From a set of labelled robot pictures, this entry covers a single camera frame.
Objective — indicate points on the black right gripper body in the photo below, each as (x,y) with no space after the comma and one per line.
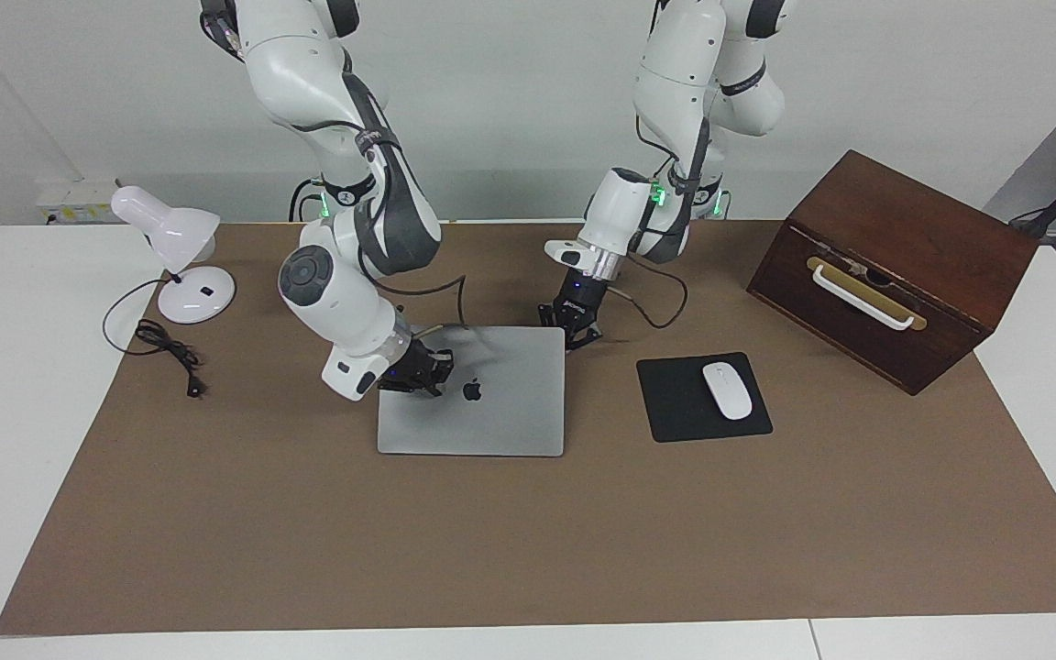
(404,368)

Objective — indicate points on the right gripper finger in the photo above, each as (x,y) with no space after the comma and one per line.
(441,357)
(432,385)

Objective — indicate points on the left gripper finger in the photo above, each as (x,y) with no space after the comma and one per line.
(585,335)
(554,316)

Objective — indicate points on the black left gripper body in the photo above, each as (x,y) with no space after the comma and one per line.
(583,293)

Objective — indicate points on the silver grey laptop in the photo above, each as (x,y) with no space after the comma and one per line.
(510,412)

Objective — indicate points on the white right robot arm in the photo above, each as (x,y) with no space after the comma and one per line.
(345,293)

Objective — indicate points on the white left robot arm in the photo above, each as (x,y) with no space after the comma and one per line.
(675,73)

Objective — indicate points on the black mouse pad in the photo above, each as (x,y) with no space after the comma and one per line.
(675,403)

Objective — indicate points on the white computer mouse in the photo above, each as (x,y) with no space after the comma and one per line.
(728,391)

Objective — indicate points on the brown table mat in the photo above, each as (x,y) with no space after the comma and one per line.
(528,550)

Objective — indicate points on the white desk lamp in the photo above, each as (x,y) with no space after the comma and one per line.
(198,298)

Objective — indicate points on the dark brown wooden box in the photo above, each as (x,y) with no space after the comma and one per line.
(904,220)

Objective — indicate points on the white power strip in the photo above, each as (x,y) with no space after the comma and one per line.
(79,213)

